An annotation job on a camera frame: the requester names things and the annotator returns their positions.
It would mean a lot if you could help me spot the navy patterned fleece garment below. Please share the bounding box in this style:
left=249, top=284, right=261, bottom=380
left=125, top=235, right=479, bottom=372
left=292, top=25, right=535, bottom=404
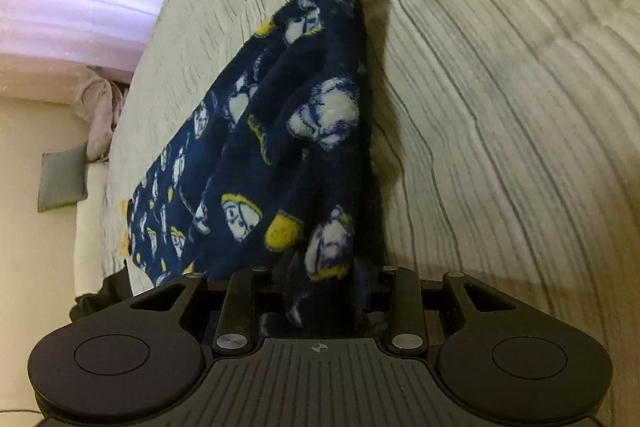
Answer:
left=127, top=0, right=383, bottom=337

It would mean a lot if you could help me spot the dark item beside bed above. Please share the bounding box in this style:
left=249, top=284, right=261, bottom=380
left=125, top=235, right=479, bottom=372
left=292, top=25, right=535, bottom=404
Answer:
left=68, top=265, right=132, bottom=323

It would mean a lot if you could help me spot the grey pillow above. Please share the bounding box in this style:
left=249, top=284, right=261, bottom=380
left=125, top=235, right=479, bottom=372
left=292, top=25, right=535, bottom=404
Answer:
left=37, top=143, right=88, bottom=212

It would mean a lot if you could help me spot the pink tied curtain fabric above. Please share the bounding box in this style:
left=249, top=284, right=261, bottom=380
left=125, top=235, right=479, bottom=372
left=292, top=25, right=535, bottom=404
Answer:
left=72, top=66, right=128, bottom=162

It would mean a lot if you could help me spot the white ribbed bedspread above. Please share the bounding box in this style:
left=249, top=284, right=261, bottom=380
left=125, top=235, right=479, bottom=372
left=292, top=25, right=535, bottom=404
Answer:
left=75, top=0, right=639, bottom=426

